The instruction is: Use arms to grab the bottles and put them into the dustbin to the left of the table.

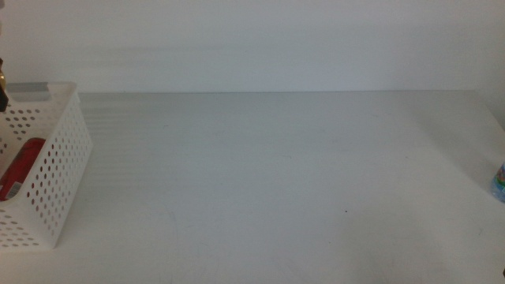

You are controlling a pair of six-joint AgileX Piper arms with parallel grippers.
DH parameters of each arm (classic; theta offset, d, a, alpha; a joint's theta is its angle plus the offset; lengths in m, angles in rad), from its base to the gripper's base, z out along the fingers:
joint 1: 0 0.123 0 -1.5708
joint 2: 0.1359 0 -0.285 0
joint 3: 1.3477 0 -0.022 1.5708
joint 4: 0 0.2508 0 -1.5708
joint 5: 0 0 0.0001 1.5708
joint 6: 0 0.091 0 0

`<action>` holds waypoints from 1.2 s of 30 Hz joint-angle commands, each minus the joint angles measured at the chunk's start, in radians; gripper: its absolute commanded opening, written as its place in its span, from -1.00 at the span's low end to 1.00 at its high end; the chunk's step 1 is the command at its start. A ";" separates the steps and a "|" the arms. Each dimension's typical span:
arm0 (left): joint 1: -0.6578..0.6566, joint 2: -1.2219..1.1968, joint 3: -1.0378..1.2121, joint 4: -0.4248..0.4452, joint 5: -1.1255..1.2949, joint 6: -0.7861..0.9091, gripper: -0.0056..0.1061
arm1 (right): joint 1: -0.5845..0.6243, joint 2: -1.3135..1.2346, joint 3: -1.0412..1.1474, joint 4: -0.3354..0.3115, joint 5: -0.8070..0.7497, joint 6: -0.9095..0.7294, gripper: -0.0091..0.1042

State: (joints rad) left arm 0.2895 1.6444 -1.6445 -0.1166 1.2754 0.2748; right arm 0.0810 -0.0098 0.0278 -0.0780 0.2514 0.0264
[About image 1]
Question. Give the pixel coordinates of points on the red soda can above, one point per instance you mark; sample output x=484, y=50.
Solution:
x=19, y=165

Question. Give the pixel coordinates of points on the clear water bottle blue cap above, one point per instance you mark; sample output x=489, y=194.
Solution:
x=500, y=187

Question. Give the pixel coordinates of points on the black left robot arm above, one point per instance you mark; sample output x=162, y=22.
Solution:
x=2, y=79

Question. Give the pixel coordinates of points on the white perforated plastic basket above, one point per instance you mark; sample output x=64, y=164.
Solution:
x=59, y=177

